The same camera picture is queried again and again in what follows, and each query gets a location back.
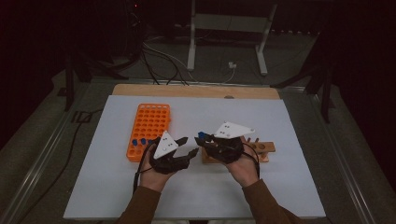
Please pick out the metal floor rail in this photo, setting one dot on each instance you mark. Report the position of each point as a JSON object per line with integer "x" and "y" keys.
{"x": 37, "y": 161}
{"x": 342, "y": 161}

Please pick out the orange plastic tube rack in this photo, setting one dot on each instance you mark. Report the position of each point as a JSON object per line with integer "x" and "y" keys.
{"x": 149, "y": 121}

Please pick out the person's right hand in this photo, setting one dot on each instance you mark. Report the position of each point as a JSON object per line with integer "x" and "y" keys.
{"x": 246, "y": 174}

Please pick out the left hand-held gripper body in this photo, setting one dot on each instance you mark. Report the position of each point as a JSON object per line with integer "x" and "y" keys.
{"x": 169, "y": 165}

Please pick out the white metal stand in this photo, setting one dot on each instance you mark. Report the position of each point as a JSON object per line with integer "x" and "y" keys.
{"x": 191, "y": 46}

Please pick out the blue-capped test tube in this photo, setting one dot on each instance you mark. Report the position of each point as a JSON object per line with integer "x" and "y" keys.
{"x": 201, "y": 134}
{"x": 143, "y": 141}
{"x": 134, "y": 142}
{"x": 151, "y": 142}

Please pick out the white table mat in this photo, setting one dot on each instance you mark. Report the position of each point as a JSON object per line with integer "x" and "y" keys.
{"x": 193, "y": 193}

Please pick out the black tripod stand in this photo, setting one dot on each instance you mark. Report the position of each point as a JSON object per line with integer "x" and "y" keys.
{"x": 69, "y": 87}
{"x": 326, "y": 99}

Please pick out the dark power strip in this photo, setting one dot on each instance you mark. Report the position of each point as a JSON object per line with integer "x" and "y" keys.
{"x": 294, "y": 31}

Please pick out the white plug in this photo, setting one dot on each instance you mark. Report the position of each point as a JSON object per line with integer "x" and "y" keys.
{"x": 232, "y": 65}

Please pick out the person's left hand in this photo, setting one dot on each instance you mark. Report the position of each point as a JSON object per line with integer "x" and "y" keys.
{"x": 152, "y": 180}

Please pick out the wooden test tube rack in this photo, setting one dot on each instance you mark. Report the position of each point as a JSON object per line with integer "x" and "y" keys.
{"x": 264, "y": 147}

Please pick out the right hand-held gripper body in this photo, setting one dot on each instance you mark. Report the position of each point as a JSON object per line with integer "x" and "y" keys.
{"x": 225, "y": 152}

